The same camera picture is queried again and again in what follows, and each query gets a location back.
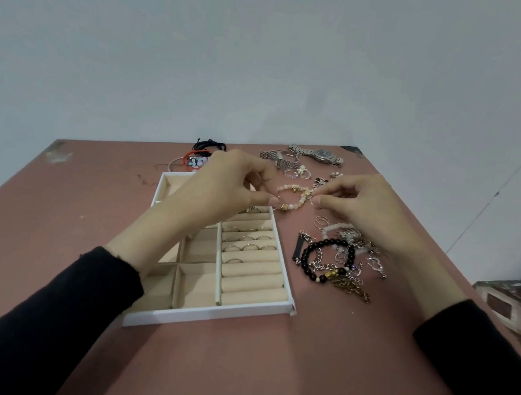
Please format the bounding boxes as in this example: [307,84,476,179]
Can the red cord bracelet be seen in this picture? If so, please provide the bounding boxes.
[180,147,213,171]

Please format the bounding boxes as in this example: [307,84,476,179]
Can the silver heart pendant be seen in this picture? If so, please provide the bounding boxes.
[363,256,390,281]

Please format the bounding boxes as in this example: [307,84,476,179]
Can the person's right hand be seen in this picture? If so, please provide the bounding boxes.
[305,166,433,264]

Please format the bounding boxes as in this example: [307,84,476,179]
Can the white bead bracelet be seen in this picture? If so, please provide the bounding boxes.
[321,219,358,244]

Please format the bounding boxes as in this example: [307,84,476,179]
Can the person's right forearm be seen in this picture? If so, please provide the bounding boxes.
[374,237,521,395]

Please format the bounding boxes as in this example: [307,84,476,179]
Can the black cord bracelet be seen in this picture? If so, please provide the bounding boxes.
[192,137,228,154]

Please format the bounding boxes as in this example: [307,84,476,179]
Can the silver watch dark face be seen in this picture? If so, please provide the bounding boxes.
[287,144,345,168]

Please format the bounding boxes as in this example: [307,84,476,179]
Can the group of rings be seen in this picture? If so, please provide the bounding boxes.
[218,202,284,270]

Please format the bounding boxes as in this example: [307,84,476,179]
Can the black bead bracelet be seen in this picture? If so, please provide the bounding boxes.
[297,235,359,288]

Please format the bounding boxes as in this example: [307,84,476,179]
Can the person's left forearm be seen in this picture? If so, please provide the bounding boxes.
[0,177,214,395]

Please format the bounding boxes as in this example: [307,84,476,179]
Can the gold chain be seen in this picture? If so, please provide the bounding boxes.
[328,275,374,306]

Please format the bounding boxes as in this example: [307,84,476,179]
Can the patterned brown cloth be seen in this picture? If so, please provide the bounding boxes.
[464,270,521,367]

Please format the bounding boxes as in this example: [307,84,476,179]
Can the person's left hand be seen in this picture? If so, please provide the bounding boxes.
[161,142,287,250]

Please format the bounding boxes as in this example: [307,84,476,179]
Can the pearl flower bracelet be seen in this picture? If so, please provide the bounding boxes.
[283,162,314,182]

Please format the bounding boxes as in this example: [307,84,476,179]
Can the silver watch mesh band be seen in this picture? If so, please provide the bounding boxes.
[258,148,302,172]

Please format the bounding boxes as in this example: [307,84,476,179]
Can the tangled silver chains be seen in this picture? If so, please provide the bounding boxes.
[295,223,385,290]

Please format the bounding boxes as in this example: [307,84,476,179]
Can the black strap bracelet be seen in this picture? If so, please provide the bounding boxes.
[291,231,308,263]

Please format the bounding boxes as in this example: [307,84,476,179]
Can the white jewelry box beige lining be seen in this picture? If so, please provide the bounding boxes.
[121,166,312,347]

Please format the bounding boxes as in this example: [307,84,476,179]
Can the pink bead bracelet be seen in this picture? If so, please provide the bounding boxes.
[272,182,317,216]

